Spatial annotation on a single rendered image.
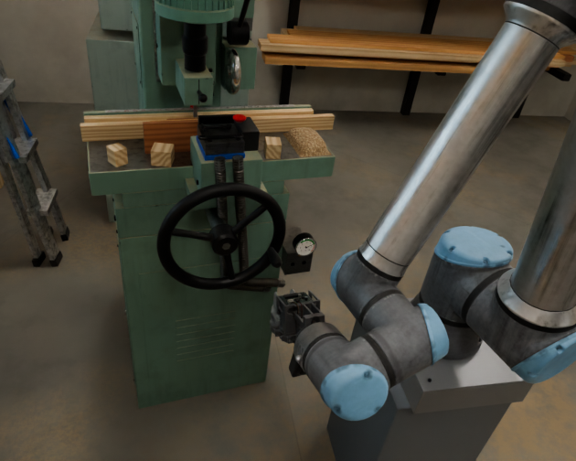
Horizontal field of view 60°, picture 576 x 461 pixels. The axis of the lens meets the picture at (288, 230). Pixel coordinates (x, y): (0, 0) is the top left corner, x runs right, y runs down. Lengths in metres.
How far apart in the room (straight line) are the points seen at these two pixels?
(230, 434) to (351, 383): 1.03
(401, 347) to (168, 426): 1.11
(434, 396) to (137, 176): 0.82
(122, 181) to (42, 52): 2.66
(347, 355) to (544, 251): 0.36
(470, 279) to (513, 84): 0.43
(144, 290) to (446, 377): 0.79
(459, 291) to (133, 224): 0.77
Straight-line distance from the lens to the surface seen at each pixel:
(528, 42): 0.80
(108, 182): 1.19
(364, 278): 0.85
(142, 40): 1.43
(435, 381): 1.16
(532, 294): 0.96
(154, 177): 1.19
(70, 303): 2.17
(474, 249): 1.08
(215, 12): 1.16
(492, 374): 1.23
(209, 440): 1.73
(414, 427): 1.28
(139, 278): 1.37
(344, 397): 0.76
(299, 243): 1.34
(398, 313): 0.81
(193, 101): 1.25
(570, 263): 0.90
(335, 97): 3.97
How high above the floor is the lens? 1.49
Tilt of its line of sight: 36 degrees down
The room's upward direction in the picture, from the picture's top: 8 degrees clockwise
